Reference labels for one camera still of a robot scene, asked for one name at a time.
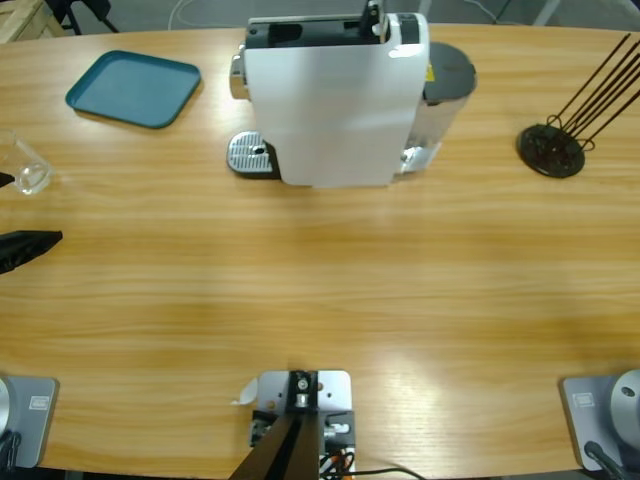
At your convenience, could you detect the clear glass cup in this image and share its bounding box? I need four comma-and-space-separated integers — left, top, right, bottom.
0, 128, 55, 197

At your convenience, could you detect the white capsule coffee machine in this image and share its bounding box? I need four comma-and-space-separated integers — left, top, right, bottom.
227, 0, 479, 191

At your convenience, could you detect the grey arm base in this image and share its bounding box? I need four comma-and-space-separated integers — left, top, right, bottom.
558, 368, 640, 472
0, 375, 60, 469

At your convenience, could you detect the teal plastic tray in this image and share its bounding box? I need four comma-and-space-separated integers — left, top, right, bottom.
64, 49, 203, 131

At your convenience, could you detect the wooden crate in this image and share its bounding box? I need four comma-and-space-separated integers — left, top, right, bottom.
0, 0, 66, 44

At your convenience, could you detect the white paper tab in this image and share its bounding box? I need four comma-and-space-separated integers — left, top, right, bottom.
229, 378, 260, 407

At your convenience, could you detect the black capsule holder with rods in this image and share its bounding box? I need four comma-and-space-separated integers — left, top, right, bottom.
516, 33, 640, 179

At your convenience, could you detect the grey metal pole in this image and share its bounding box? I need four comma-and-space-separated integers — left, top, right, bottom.
531, 0, 562, 26

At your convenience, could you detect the black chair frame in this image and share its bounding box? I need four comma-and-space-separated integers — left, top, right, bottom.
49, 0, 121, 35

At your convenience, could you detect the black base cable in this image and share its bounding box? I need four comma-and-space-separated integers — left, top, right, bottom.
0, 430, 22, 471
583, 439, 629, 480

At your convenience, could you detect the white floor cable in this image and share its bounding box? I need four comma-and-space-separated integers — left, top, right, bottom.
167, 0, 251, 29

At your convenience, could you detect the orange cable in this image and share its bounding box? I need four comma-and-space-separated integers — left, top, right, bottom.
319, 447, 354, 474

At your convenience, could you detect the black camera mount cable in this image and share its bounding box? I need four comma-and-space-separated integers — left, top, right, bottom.
349, 466, 426, 480

